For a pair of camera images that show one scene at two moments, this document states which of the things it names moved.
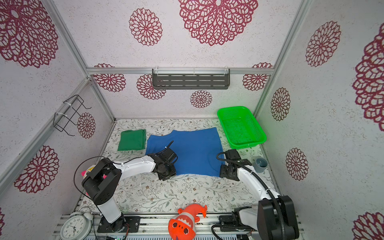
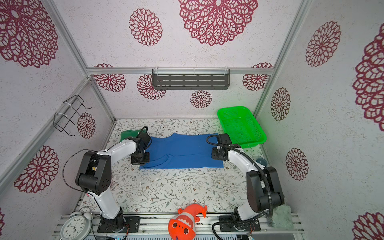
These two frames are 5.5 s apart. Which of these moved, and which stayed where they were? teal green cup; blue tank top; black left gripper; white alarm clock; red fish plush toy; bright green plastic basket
Moved: blue tank top; black left gripper
Stayed: bright green plastic basket; red fish plush toy; teal green cup; white alarm clock
